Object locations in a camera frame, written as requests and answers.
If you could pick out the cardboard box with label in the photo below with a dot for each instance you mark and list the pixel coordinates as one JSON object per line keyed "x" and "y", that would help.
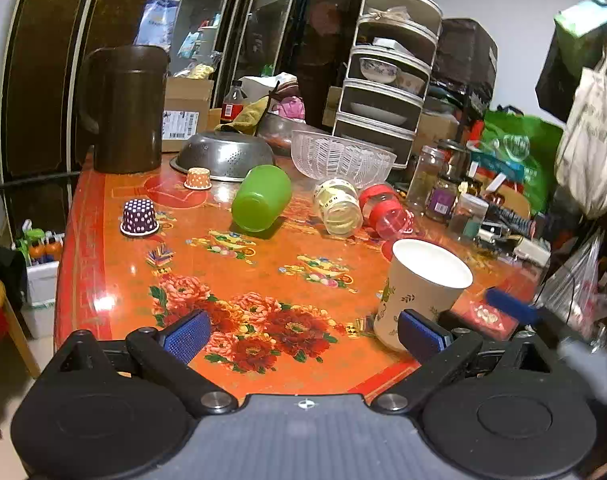
{"x": 187, "y": 104}

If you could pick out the small purple dotted cup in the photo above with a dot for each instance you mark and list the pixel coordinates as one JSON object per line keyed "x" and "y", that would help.
{"x": 139, "y": 218}

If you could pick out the green shopping bag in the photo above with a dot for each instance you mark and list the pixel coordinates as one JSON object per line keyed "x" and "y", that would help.
{"x": 528, "y": 145}

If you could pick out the blue floral porcelain bowl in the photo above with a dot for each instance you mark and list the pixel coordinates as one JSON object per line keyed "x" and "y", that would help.
{"x": 378, "y": 70}

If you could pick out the cola bottle red label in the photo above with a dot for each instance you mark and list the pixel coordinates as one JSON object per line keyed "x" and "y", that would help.
{"x": 233, "y": 103}

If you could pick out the green plastic cup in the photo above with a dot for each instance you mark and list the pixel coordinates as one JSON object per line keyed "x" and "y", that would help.
{"x": 261, "y": 198}

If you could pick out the small orange dotted cup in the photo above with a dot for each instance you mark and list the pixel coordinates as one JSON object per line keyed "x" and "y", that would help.
{"x": 198, "y": 179}

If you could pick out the white plastic basket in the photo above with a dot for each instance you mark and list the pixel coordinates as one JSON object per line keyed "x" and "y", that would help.
{"x": 319, "y": 157}

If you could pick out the small jar purple label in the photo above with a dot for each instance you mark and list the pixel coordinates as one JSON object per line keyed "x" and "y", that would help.
{"x": 441, "y": 199}

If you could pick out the clear cup yellow band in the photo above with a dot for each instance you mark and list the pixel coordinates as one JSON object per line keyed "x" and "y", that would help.
{"x": 335, "y": 202}

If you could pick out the white tiered dish rack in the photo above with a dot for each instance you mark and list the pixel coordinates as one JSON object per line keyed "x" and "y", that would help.
{"x": 404, "y": 33}

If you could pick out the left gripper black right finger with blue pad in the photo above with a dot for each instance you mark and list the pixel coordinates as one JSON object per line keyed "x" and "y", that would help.
{"x": 443, "y": 359}

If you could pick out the green toy figure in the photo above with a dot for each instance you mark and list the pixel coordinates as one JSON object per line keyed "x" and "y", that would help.
{"x": 38, "y": 246}

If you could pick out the steel mixing bowl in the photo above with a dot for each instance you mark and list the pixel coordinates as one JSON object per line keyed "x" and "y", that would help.
{"x": 277, "y": 131}

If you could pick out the beige canvas tote bag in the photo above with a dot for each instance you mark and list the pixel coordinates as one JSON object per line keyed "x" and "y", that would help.
{"x": 581, "y": 158}

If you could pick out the black storage bag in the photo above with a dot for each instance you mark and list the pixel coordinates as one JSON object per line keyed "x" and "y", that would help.
{"x": 466, "y": 62}

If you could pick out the white paper cup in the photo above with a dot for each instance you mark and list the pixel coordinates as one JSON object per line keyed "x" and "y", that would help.
{"x": 424, "y": 277}

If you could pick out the clear plastic jar white lid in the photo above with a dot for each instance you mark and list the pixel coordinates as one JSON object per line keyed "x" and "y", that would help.
{"x": 467, "y": 217}

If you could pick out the steel colander bowl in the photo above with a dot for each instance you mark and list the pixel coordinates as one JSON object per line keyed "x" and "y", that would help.
{"x": 228, "y": 155}

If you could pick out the blue white snack bag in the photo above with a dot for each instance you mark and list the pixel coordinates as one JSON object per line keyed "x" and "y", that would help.
{"x": 157, "y": 23}

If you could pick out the brown plastic pitcher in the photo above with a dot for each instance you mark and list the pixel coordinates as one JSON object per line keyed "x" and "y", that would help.
{"x": 121, "y": 101}

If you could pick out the clear cup red band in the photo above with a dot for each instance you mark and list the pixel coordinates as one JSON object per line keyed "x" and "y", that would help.
{"x": 383, "y": 212}

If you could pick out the tall glass jar red lid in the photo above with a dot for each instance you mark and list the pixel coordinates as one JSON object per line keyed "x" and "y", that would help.
{"x": 428, "y": 167}

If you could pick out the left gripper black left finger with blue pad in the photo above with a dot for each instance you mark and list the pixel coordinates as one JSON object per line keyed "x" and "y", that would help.
{"x": 163, "y": 357}

